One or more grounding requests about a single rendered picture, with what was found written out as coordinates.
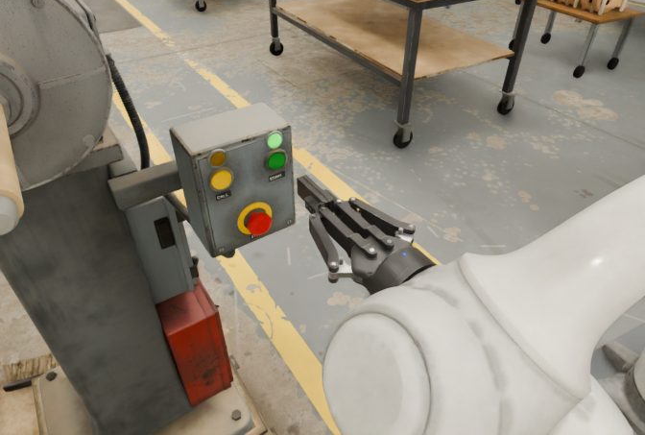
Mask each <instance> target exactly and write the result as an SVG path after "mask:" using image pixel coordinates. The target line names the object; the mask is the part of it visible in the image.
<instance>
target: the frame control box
mask: <svg viewBox="0 0 645 435"><path fill-rule="evenodd" d="M274 131H278V132H280V133H281V134H282V136H283V141H282V144H281V145H280V146H279V147H278V148H276V149H273V150H272V149H269V148H267V146H266V144H265V140H266V137H267V135H268V134H269V133H271V132H274ZM169 133H170V136H171V141H172V145H173V149H174V154H175V158H176V162H177V166H178V170H179V177H180V182H181V186H182V190H183V195H184V199H185V202H186V206H187V207H186V206H185V205H184V204H183V203H182V202H181V201H180V200H179V199H178V198H177V197H176V196H175V195H174V194H173V193H169V194H166V195H163V197H164V198H165V199H166V200H167V201H168V202H169V203H170V204H171V205H172V206H173V207H174V208H175V209H176V210H177V211H178V212H179V213H180V214H181V216H182V217H183V218H184V219H185V220H186V221H187V222H188V223H189V224H190V225H191V227H192V229H193V230H194V232H195V233H196V234H197V236H198V237H199V239H200V240H201V242H202V243H203V245H204V247H205V248H206V250H207V252H208V253H209V255H210V256H211V257H212V258H214V257H217V256H220V255H221V256H223V257H225V258H233V257H234V255H235V249H238V248H240V247H242V246H245V245H247V244H249V243H251V242H253V241H256V240H258V239H260V238H263V237H265V236H267V235H270V234H272V233H274V232H277V231H279V230H283V229H285V228H288V227H290V226H292V225H293V224H295V223H296V209H295V188H294V168H293V147H292V128H291V125H290V124H289V123H288V122H287V121H286V120H284V119H283V118H282V117H281V116H279V115H278V114H277V113H276V112H274V111H273V110H272V109H270V108H269V107H268V106H267V105H265V104H264V103H258V104H254V105H250V106H247V107H243V108H239V109H234V110H230V111H227V112H223V113H220V114H216V115H212V116H209V117H205V118H202V119H199V120H195V121H191V122H188V123H184V124H180V125H177V126H174V127H171V128H170V130H169ZM215 149H223V150H225V151H226V153H227V162H226V163H225V164H224V165H223V166H222V167H219V168H213V167H211V166H209V165H208V163H207V156H208V155H209V153H210V152H211V151H213V150H215ZM277 152H281V153H282V154H283V155H284V156H285V163H284V165H283V166H282V167H281V168H279V169H277V170H272V169H270V168H269V167H268V159H269V157H270V156H271V155H272V154H274V153H277ZM220 171H228V172H229V173H230V174H231V182H230V184H229V186H227V187H226V188H224V189H216V188H214V187H213V185H212V184H211V180H212V178H213V176H214V175H215V174H216V173H218V172H220ZM260 212H265V213H267V214H268V215H269V216H270V217H271V218H272V225H271V227H270V228H269V230H268V231H267V232H265V233H264V234H262V235H258V236H255V235H252V234H251V233H250V232H249V230H248V222H249V219H250V217H251V215H252V214H254V213H260Z"/></svg>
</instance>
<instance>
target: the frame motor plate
mask: <svg viewBox="0 0 645 435"><path fill-rule="evenodd" d="M123 159H124V155H123V152H122V148H121V145H120V143H119V141H118V140H117V138H116V136H115V134H114V133H113V131H112V129H111V128H110V126H109V124H107V126H106V128H105V130H104V133H103V134H102V136H101V138H100V139H99V141H98V143H97V144H96V145H95V147H94V148H93V149H92V151H91V152H90V154H89V156H86V157H85V158H84V159H83V160H82V161H81V162H80V163H79V164H77V165H76V166H75V167H73V168H72V169H71V170H70V171H68V172H66V173H65V174H63V175H62V176H60V177H58V178H56V179H55V180H57V179H61V178H64V177H67V176H71V175H74V174H78V173H81V172H83V171H87V170H90V169H94V168H97V167H101V166H104V165H107V164H111V163H113V162H117V161H120V160H123ZM53 181H54V180H53Z"/></svg>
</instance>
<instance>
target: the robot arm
mask: <svg viewBox="0 0 645 435"><path fill-rule="evenodd" d="M297 185H298V195H299V196H300V197H301V198H302V199H303V200H304V202H305V208H306V209H307V210H308V211H309V212H310V213H311V214H310V215H309V231H310V233H311V235H312V237H313V239H314V241H315V243H316V245H317V247H318V249H319V251H320V253H321V255H322V258H323V260H324V262H325V264H326V266H327V268H328V281H329V282H330V283H336V282H338V280H339V278H352V280H353V281H354V282H356V283H358V284H361V285H363V286H364V287H366V289H367V290H368V291H369V293H370V296H369V297H368V298H366V299H364V300H362V301H361V302H359V303H357V304H356V305H355V306H353V307H352V308H351V309H350V310H349V311H348V313H347V314H346V315H345V316H344V317H343V318H342V319H341V320H340V321H339V322H338V324H337V325H335V327H334V328H333V330H332V332H331V334H330V336H329V338H328V340H327V343H326V346H325V349H324V354H323V359H322V387H323V391H324V394H325V398H326V402H327V405H328V409H329V412H330V414H331V417H332V419H333V421H334V423H335V424H336V426H337V428H338V429H339V431H340V432H341V434H342V435H633V431H634V432H635V433H636V434H637V435H645V348H644V350H643V352H642V353H641V354H640V355H638V354H636V353H634V352H633V351H631V350H629V349H627V348H626V347H624V346H623V345H621V344H620V343H618V342H616V341H615V340H609V341H607V344H606V345H604V346H603V347H602V351H603V353H604V354H605V355H606V356H607V357H608V359H609V360H610V361H611V363H612V364H613V365H614V366H615V367H616V369H617V370H618V371H619V373H618V374H616V375H614V376H612V377H610V378H606V379H600V380H596V379H595V378H594V377H593V376H592V375H591V374H590V363H591V357H592V354H593V350H594V348H595V346H596V344H597V342H598V341H599V339H600V337H601V336H602V335H603V333H604V332H605V331H606V330H607V329H608V328H609V326H610V325H611V324H612V323H613V322H614V321H615V320H616V319H617V318H619V317H620V316H621V315H622V314H623V313H624V312H625V311H626V310H627V309H629V308H630V307H631V306H632V305H633V304H635V303H636V302H637V301H639V300H640V299H641V298H643V297H644V296H645V175H644V176H642V177H640V178H638V179H636V180H634V181H632V182H630V183H628V184H626V185H624V186H623V187H621V188H619V189H617V190H615V191H614V192H612V193H610V194H608V196H606V197H604V198H603V199H601V200H599V201H597V202H596V203H594V204H593V205H590V206H589V207H587V208H585V209H584V210H582V211H581V212H579V213H577V214H576V215H574V216H573V217H571V218H569V219H568V220H566V221H565V222H563V223H562V224H560V225H559V226H557V227H555V228H554V229H552V230H550V231H549V232H547V233H545V234H544V235H542V236H541V237H540V238H538V239H537V240H535V241H533V242H532V243H530V244H528V245H526V246H525V247H523V248H521V249H519V250H516V251H514V252H511V253H508V254H500V255H479V254H470V253H465V254H463V255H462V256H461V257H459V258H457V259H455V260H453V261H452V262H450V263H448V264H446V265H437V264H436V263H435V262H434V261H432V260H431V259H430V258H429V257H428V256H427V255H425V254H424V253H423V252H422V251H421V250H419V249H418V248H416V247H413V245H412V244H413V243H414V238H415V232H416V226H415V225H413V224H409V223H405V222H401V221H398V220H396V219H395V218H393V217H392V216H390V215H388V214H386V213H384V212H382V211H381V210H379V209H377V208H375V207H373V206H371V205H369V204H367V203H365V202H363V201H361V200H359V199H358V198H356V197H350V198H349V199H348V201H343V200H342V199H338V198H337V197H335V196H334V195H333V194H332V193H331V192H330V191H329V190H326V189H325V190H322V189H321V188H320V187H319V186H318V185H317V184H316V183H315V182H313V181H312V180H311V179H310V178H309V177H308V176H307V175H304V176H302V177H298V178H297ZM357 208H359V210H357ZM334 213H335V215H334ZM328 234H329V235H330V236H331V237H332V238H333V239H334V240H335V241H336V242H337V243H338V244H339V245H340V246H341V247H342V248H343V249H344V250H345V251H346V253H347V256H348V257H349V258H350V259H351V266H348V265H346V262H345V261H344V259H343V258H342V257H341V256H340V257H339V254H338V251H337V249H336V247H335V246H334V244H333V242H332V240H331V238H330V236H329V235H328Z"/></svg>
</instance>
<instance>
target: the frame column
mask: <svg viewBox="0 0 645 435"><path fill-rule="evenodd" d="M108 180H111V176H110V173H109V171H108V167H107V166H106V165H104V166H101V167H97V168H94V169H90V170H87V171H83V172H81V173H78V174H74V175H71V176H67V177H64V178H61V179H57V180H54V181H49V182H47V183H45V184H43V185H41V186H38V187H35V188H32V189H29V190H25V191H21V195H22V200H23V205H24V211H23V214H22V216H21V217H20V219H19V222H18V224H17V226H16V227H15V228H14V229H13V230H11V231H9V232H8V233H6V234H3V235H0V270H1V272H2V274H3V275H4V277H5V279H6V280H7V282H8V283H9V285H10V287H11V288H12V290H13V292H14V294H15V295H16V296H17V297H18V299H19V301H20V302H21V304H22V306H23V307H24V309H25V310H26V312H27V314H28V315H29V317H30V318H31V320H32V322H33V323H34V325H35V326H36V329H37V330H38V332H39V334H40V335H41V337H42V338H43V340H44V342H45V343H46V345H47V346H48V348H49V350H50V351H51V353H52V354H53V355H54V357H55V358H56V360H57V362H58V363H59V365H60V367H61V369H62V370H63V372H64V373H65V375H66V377H67V378H68V380H69V381H70V383H71V385H72V386H73V388H74V390H75V391H76V393H77V394H78V396H79V398H80V399H81V401H82V402H83V404H84V406H85V408H86V410H87V414H88V417H89V421H90V425H91V429H92V433H93V435H150V434H152V433H154V432H155V431H157V430H159V429H160V428H161V427H163V426H165V425H167V424H168V423H171V422H173V421H174V420H176V419H178V418H180V417H182V416H183V415H185V414H187V413H189V412H190V411H192V410H194V409H195V408H197V407H198V405H196V406H194V407H192V406H191V404H190V401H189V398H188V396H187V394H186V392H185V389H184V386H183V384H182V381H181V378H180V376H179V372H178V369H177V366H176V363H175V360H174V357H173V354H172V353H171V350H170V347H169V344H168V341H167V338H166V335H165V332H164V329H163V327H162V324H161V321H160V319H159V316H158V313H157V310H156V307H155V302H154V300H153V297H152V294H151V291H150V288H149V285H148V282H147V280H146V277H145V275H144V272H143V269H142V266H141V263H140V260H139V257H138V254H137V251H136V249H135V246H134V244H133V241H132V238H131V233H130V230H129V227H128V225H127V222H126V219H125V216H124V213H123V210H122V209H121V210H119V209H118V207H117V204H116V203H115V201H114V199H113V196H112V194H111V191H110V188H109V185H108Z"/></svg>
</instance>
